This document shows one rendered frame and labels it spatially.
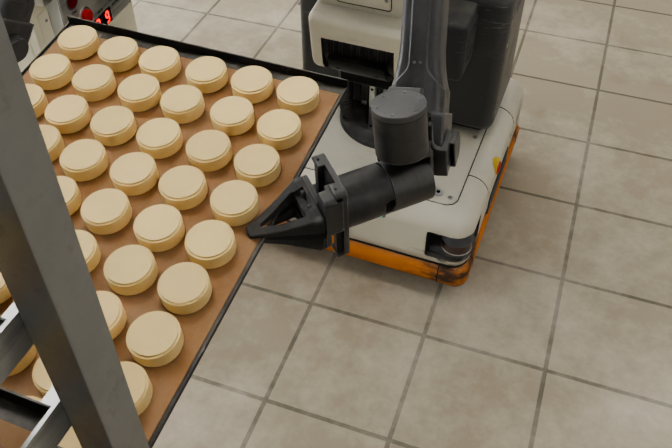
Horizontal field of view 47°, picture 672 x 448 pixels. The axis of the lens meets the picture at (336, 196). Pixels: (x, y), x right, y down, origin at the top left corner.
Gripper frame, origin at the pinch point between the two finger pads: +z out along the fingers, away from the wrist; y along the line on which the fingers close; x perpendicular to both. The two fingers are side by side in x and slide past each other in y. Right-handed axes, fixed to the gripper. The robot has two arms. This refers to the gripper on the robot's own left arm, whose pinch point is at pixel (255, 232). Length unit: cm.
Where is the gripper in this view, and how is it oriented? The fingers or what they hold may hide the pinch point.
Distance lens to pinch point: 80.1
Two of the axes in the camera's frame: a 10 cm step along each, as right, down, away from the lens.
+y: 0.3, 6.6, 7.5
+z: -9.2, 3.2, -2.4
